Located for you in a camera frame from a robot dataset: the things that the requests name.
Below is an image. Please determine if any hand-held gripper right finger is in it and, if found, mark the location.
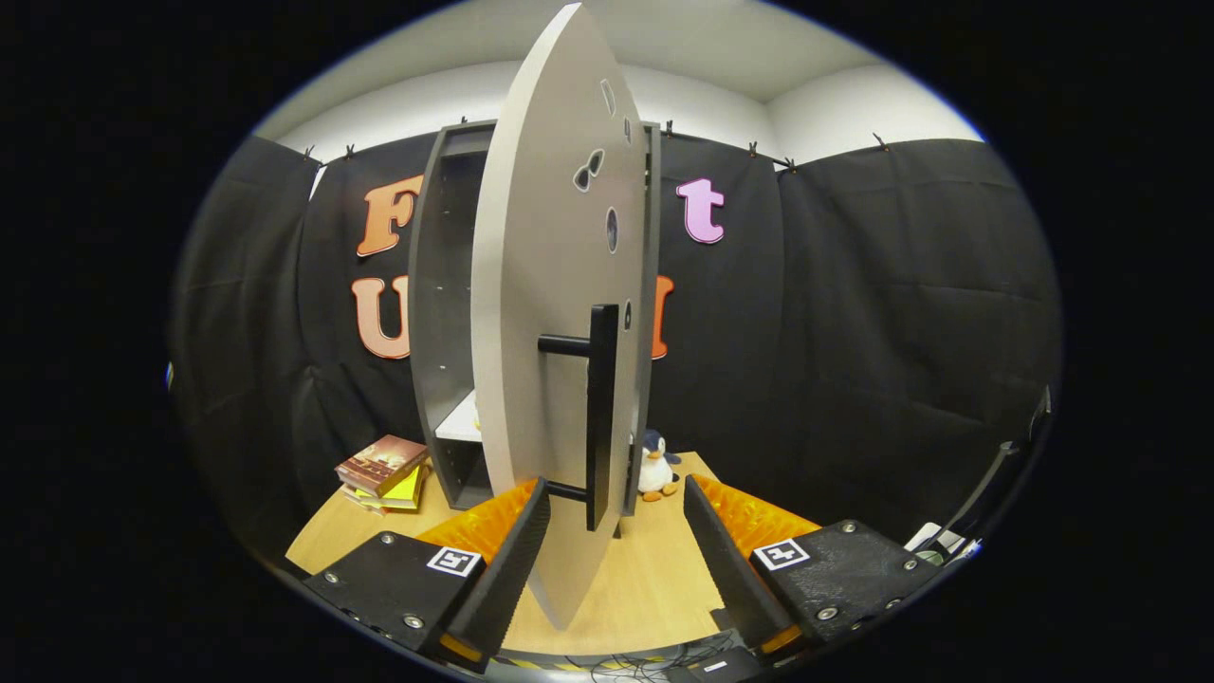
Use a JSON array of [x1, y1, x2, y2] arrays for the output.
[[683, 474, 949, 665]]

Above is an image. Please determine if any row of black cloth clips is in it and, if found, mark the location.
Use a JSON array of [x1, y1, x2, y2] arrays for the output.
[[302, 116, 892, 176]]

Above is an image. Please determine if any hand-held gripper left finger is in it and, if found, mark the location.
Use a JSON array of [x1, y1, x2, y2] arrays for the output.
[[302, 476, 552, 674]]

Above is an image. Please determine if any yellow book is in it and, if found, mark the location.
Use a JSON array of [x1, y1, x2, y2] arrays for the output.
[[346, 465, 428, 508]]

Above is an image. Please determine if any white flat object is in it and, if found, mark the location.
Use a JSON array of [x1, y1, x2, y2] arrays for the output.
[[906, 522, 968, 561]]

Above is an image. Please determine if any black door handle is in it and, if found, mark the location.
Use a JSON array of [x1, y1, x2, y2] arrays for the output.
[[538, 304, 620, 532]]

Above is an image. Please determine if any beige shoe cabinet door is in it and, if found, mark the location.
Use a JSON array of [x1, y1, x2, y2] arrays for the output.
[[469, 3, 651, 632]]

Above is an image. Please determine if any orange book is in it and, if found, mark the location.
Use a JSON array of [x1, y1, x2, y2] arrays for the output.
[[341, 486, 423, 516]]

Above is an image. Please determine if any black cable bundle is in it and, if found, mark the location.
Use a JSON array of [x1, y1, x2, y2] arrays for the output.
[[560, 640, 741, 683]]

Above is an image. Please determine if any grey shoe cabinet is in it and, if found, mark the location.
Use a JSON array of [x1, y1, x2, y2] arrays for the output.
[[408, 119, 663, 518]]

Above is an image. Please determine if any black box device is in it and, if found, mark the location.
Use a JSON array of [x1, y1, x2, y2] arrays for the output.
[[669, 650, 764, 683]]

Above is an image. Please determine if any black stand pole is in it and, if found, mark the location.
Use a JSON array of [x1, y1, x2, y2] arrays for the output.
[[934, 384, 1054, 556]]

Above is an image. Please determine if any brown book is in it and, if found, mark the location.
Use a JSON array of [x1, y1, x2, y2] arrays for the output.
[[335, 434, 430, 497]]

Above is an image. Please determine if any penguin plush toy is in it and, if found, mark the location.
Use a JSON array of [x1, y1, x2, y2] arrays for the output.
[[637, 429, 682, 502]]

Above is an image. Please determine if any black backdrop cloth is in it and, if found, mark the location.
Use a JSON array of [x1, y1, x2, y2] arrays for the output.
[[169, 131, 1063, 570]]

